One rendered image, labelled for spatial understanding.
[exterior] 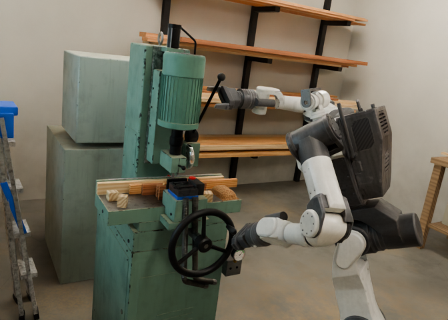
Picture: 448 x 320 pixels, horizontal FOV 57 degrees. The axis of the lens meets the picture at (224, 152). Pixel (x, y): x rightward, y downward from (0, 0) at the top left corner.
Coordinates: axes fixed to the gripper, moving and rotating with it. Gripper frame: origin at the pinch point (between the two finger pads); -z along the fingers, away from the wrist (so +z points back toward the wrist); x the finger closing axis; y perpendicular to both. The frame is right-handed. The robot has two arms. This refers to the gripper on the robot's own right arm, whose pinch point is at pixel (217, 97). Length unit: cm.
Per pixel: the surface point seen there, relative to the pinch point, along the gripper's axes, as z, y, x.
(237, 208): 11, 34, 36
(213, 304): 6, 73, 63
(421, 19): 318, 22, -162
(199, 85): -9.1, -4.0, -2.6
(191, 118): -12.2, 6.6, 6.5
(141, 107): -24.6, 22.0, -14.7
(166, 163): -17.6, 29.5, 11.9
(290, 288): 95, 130, 48
